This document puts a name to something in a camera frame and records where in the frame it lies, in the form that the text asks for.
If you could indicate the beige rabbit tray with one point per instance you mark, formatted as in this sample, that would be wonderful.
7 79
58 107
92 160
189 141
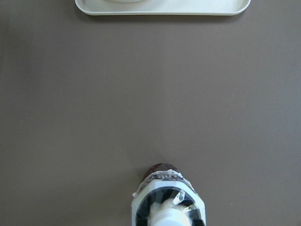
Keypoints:
162 7

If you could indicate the tea bottle from rack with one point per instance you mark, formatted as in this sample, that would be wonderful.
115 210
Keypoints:
166 198

